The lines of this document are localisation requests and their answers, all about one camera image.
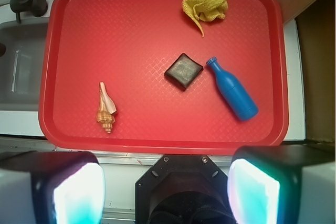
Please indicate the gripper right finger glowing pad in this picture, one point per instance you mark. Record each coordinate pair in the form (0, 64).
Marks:
(282, 184)

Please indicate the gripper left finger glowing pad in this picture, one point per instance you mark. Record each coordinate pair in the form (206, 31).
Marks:
(51, 187)

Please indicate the blue plastic bottle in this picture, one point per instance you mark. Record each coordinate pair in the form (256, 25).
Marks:
(233, 92)

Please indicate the orange spiral seashell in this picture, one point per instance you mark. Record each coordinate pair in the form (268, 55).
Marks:
(106, 111)

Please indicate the grey sink basin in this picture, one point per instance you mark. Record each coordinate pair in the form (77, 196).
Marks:
(22, 63)

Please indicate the black square block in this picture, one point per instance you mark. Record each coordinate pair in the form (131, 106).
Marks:
(183, 71)

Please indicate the red plastic tray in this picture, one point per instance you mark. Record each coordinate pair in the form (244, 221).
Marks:
(129, 44)

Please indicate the crumpled yellow cloth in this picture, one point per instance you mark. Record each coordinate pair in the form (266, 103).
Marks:
(205, 11)

